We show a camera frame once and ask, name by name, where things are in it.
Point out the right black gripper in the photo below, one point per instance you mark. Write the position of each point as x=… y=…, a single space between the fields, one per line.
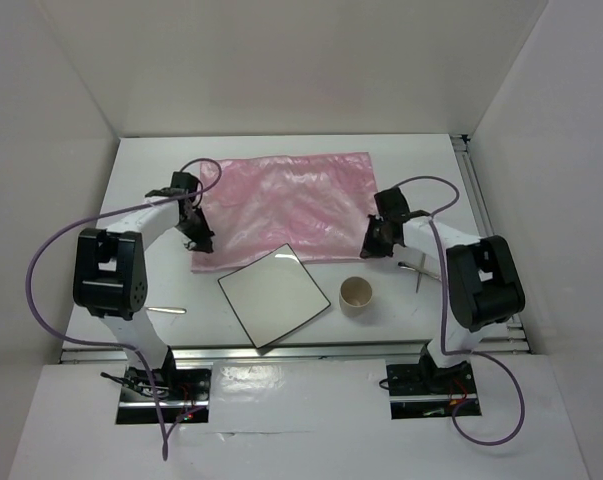
x=370 y=248

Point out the square white plate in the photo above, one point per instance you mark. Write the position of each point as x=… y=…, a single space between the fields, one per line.
x=273 y=296

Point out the silver fork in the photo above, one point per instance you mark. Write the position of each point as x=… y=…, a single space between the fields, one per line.
x=167 y=310

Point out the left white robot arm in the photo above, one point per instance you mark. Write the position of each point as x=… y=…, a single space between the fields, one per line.
x=110 y=278

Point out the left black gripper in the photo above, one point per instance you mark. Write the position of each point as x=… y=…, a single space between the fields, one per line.
x=202 y=240

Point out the silver knife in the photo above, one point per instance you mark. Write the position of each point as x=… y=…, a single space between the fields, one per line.
x=408 y=266

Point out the pink satin cloth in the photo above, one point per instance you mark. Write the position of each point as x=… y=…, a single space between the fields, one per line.
x=318 y=205

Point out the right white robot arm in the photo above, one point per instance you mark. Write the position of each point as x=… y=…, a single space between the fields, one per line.
x=480 y=282

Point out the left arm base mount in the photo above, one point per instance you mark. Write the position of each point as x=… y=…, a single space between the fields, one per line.
x=186 y=400

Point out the aluminium table rail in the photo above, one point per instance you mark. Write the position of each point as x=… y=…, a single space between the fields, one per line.
x=420 y=166

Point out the beige cup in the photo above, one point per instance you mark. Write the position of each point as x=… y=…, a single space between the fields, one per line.
x=355 y=295

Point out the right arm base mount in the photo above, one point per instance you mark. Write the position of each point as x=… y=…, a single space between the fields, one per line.
x=416 y=392

